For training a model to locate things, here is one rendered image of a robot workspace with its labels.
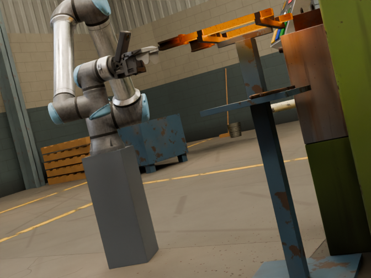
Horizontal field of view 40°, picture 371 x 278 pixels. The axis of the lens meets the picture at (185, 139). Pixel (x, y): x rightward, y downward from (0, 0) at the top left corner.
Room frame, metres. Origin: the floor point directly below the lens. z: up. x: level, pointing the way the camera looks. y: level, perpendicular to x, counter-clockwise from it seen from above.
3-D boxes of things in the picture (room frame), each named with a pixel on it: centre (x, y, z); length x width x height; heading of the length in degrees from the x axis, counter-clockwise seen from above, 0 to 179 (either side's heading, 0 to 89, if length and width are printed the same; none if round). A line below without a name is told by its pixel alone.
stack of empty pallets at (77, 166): (9.35, 1.92, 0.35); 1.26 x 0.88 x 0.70; 57
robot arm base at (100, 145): (2.71, 0.42, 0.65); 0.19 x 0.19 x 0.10
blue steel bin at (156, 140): (7.73, 0.71, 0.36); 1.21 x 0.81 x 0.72; 45
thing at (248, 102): (1.84, -0.29, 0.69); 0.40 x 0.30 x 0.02; 154
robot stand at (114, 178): (2.71, 0.42, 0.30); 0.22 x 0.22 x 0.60; 77
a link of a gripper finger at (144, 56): (1.85, 0.07, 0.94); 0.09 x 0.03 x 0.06; 51
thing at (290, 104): (2.59, -0.67, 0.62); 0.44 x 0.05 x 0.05; 67
